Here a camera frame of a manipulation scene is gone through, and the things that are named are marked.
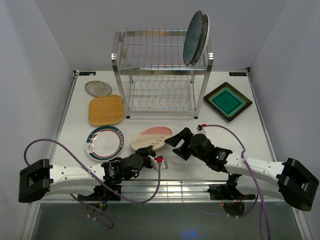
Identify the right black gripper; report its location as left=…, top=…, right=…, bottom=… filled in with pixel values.
left=164, top=127, right=208, bottom=163

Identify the pink cream floral plate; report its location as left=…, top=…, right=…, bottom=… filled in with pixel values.
left=131, top=126, right=173, bottom=151

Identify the white plate green red rim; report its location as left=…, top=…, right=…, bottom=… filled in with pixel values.
left=85, top=125, right=125, bottom=162

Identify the dark blue round plate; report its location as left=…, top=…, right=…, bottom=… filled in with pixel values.
left=183, top=10, right=203, bottom=66

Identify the white plate teal lettered rim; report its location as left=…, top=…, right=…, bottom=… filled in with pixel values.
left=191, top=14, right=210, bottom=66

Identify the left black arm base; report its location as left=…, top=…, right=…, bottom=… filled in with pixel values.
left=77, top=185, right=121, bottom=202

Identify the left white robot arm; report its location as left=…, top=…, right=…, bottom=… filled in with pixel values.
left=18, top=150, right=161, bottom=203

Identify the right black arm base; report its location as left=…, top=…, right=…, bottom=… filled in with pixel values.
left=207, top=184, right=242, bottom=200

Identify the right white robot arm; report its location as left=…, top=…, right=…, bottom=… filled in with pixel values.
left=165, top=125, right=320, bottom=212

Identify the steel two-tier dish rack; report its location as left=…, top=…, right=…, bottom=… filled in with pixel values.
left=111, top=29, right=214, bottom=119

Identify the green black square plate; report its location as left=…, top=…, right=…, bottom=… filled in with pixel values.
left=203, top=82, right=253, bottom=122

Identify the yellow woven square plate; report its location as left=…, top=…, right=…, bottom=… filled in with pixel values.
left=88, top=95, right=125, bottom=127

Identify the right blue table label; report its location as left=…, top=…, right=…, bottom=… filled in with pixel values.
left=229, top=72, right=247, bottom=77

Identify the blue table label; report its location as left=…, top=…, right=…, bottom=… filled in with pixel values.
left=79, top=71, right=96, bottom=76
left=229, top=72, right=247, bottom=77

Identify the speckled grey round plate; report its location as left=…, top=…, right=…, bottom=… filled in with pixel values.
left=84, top=80, right=112, bottom=97

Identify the left blue table label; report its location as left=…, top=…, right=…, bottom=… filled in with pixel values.
left=79, top=71, right=96, bottom=76

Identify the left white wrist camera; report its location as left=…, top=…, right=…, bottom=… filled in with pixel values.
left=148, top=155, right=169, bottom=172

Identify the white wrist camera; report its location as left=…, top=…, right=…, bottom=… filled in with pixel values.
left=148, top=155, right=169, bottom=172
left=196, top=124, right=207, bottom=134

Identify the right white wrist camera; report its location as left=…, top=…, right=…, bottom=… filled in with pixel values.
left=196, top=124, right=207, bottom=134

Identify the aluminium front frame rail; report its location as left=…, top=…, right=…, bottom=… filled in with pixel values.
left=30, top=177, right=285, bottom=203

